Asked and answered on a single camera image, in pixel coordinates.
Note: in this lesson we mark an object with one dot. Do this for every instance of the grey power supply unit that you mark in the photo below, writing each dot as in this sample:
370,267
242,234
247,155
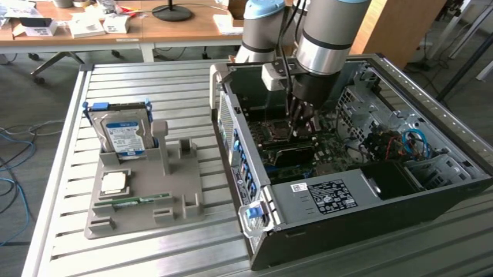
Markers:
293,207

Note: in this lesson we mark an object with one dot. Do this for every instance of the black partition frame post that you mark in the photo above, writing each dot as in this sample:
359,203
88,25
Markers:
462,60

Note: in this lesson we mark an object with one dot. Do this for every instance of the green motherboard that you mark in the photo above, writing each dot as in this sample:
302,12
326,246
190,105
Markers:
334,150

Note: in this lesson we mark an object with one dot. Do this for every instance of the grey cup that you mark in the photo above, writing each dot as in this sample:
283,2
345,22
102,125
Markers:
61,3

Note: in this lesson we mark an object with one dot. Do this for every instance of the green loose RAM stick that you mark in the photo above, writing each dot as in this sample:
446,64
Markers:
127,201

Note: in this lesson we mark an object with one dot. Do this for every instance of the clear plastic bag pile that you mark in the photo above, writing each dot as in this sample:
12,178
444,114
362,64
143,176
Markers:
19,11

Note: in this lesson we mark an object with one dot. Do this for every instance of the silver chipset heatsink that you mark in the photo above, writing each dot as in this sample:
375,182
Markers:
327,170

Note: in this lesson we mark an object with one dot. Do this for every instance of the black open PC case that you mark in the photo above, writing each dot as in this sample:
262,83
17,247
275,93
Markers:
346,231

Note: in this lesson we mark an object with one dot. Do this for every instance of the beige tape roll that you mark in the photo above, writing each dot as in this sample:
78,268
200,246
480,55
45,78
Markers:
75,4

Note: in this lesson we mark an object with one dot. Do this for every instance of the wooden desk white frame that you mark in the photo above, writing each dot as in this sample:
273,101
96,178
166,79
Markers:
184,31
57,40

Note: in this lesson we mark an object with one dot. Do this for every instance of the black lamp base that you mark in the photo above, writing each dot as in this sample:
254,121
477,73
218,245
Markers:
171,13

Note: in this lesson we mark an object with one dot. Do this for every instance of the hard disk blue caddy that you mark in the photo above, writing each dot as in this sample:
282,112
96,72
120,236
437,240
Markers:
123,135

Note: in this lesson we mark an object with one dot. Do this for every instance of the white box black lid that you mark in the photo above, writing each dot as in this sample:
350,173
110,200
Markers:
40,31

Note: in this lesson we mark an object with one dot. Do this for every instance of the flat white open box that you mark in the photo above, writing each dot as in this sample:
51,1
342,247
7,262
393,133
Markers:
83,31

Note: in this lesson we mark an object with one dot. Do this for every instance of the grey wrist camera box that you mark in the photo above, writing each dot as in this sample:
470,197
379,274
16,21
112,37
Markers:
274,79

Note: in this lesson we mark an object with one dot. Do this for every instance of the metal CPU socket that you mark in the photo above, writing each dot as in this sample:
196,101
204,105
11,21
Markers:
273,130

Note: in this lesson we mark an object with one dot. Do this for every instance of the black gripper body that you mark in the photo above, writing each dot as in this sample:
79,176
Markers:
311,86

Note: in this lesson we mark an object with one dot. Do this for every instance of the black Nvidia graphics card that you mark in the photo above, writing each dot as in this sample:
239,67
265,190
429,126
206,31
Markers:
293,154

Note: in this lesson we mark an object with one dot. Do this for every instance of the wooden cabinet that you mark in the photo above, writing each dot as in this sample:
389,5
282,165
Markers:
404,29

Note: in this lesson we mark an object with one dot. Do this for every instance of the white paper stack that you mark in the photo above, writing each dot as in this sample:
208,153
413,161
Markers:
227,26

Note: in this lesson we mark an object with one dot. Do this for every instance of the silver perforated drive cage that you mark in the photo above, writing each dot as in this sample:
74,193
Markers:
358,115

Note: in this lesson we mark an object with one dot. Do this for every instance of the blue case latch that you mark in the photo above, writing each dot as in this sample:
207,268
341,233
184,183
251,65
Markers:
254,212

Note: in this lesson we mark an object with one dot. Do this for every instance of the grey plastic parts rack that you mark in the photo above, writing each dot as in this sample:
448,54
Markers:
154,184

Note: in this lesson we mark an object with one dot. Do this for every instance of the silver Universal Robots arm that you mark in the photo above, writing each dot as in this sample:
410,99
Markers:
331,29

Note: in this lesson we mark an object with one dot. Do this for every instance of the small white labelled box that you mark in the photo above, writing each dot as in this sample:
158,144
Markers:
115,26

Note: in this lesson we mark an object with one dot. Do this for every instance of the silver CPU chip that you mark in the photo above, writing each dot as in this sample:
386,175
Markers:
114,183

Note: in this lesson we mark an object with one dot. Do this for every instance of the silver disk bay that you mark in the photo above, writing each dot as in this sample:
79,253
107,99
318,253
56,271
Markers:
438,173

